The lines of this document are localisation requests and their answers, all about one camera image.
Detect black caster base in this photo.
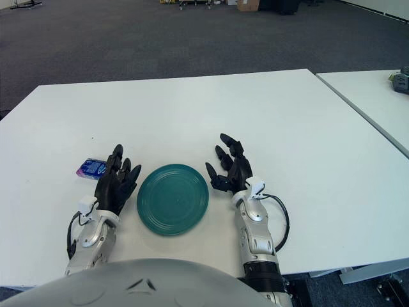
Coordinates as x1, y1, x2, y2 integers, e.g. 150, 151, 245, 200
373, 274, 409, 307

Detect black cabinet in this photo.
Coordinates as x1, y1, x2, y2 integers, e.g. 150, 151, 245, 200
276, 0, 304, 15

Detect black floor stand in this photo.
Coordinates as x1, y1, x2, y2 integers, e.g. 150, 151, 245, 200
9, 0, 43, 10

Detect grey power strip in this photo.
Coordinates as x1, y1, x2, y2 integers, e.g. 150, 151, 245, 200
388, 65, 409, 93

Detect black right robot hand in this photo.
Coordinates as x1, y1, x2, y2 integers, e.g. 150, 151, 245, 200
204, 132, 255, 194

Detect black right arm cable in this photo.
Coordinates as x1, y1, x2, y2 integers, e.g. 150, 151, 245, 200
263, 193, 290, 252

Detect grey robot torso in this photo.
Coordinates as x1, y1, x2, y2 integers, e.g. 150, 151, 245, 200
0, 258, 272, 307

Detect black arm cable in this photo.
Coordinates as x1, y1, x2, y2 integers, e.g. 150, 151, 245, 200
263, 193, 290, 252
66, 210, 81, 260

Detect white right wrist connector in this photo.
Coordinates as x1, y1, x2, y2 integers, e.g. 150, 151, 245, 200
247, 175, 266, 201

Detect blue purple gum pack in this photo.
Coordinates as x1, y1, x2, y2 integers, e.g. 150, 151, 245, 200
75, 157, 107, 182

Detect brown cardboard box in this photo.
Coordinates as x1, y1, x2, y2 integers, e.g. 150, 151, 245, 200
236, 0, 260, 13

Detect teal green round plate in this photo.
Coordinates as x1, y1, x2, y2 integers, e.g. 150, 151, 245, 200
136, 163, 210, 237

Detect wheeled metal cart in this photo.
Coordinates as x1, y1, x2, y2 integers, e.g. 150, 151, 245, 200
178, 0, 224, 10

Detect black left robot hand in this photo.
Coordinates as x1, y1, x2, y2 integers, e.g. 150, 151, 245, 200
94, 143, 142, 217

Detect white left wrist connector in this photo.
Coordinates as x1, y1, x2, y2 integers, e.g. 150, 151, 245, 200
79, 196, 98, 221

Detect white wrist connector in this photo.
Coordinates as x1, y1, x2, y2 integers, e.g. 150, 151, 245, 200
79, 196, 98, 221
247, 175, 266, 201

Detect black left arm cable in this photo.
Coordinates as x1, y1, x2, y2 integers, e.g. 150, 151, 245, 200
66, 210, 81, 260

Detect white table foot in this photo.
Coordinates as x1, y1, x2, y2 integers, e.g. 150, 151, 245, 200
308, 262, 409, 285

